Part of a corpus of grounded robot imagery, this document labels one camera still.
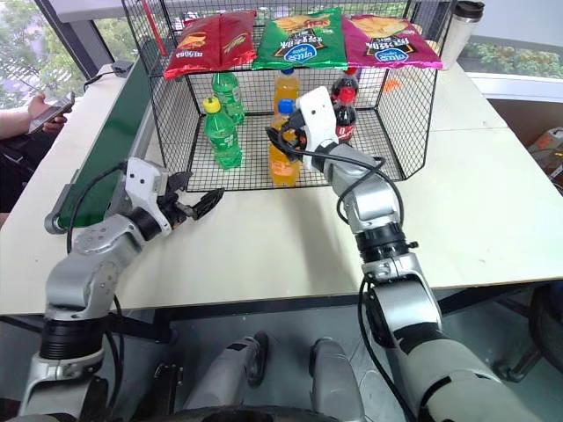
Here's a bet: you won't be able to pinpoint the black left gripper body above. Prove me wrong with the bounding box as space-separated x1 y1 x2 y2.
156 178 195 230

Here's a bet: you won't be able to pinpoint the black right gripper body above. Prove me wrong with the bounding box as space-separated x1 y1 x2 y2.
285 110 311 154

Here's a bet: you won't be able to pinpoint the orange soda bottle blue cap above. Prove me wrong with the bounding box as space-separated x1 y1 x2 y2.
267 98 305 189
274 67 301 119

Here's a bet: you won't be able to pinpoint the grey smartphone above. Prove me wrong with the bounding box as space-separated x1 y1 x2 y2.
27 91 77 135

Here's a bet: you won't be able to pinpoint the green conveyor belt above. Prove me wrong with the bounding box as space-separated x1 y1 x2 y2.
43 38 169 235

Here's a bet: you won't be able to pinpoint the person's hand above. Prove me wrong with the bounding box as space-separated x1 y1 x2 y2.
26 91 69 133

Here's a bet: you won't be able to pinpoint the cola bottle red cap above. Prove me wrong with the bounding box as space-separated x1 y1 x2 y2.
329 67 362 106
333 87 359 145

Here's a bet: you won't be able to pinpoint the green soda bottle yellow cap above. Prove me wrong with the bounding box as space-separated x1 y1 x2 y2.
201 97 245 171

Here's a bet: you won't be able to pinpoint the green chip bag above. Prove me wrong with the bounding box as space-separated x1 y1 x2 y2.
251 6 349 71

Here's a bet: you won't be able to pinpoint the red chip bag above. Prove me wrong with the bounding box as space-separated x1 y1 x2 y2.
162 15 223 81
216 10 259 72

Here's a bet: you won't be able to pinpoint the magenta chip bag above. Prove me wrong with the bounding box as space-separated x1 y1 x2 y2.
340 14 443 71

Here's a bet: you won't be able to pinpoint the black power adapter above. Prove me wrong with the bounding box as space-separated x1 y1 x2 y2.
108 61 135 79

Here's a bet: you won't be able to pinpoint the red stick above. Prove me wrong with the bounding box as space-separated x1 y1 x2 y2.
143 0 169 58

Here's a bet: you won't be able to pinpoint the person's dark trousers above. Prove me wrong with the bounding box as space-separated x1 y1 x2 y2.
0 129 59 215

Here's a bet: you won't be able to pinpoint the silver robot leg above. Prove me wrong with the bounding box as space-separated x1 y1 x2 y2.
309 337 367 422
181 331 270 422

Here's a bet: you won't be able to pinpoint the steel thermos tumbler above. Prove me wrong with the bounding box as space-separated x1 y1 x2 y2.
438 1 486 72

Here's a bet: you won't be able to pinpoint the cardboard box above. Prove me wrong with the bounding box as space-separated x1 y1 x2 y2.
525 126 563 197

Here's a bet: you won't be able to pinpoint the black round object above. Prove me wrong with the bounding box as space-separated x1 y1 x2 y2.
527 283 563 367

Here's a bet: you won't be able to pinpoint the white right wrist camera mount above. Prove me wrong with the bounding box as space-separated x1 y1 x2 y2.
294 85 340 171

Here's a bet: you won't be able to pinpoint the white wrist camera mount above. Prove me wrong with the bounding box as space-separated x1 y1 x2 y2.
294 85 340 171
123 156 172 230

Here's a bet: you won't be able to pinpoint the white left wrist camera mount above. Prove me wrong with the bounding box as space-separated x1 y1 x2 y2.
123 156 172 230

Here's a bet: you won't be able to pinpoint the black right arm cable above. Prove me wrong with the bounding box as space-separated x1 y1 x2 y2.
302 148 405 223

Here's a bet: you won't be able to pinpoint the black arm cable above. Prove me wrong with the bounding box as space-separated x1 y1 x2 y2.
302 148 405 223
65 161 129 256

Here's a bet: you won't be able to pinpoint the black wire mesh rack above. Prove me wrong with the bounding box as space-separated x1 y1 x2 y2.
122 0 458 193

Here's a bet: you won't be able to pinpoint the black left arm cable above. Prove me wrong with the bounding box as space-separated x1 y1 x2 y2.
65 161 129 256

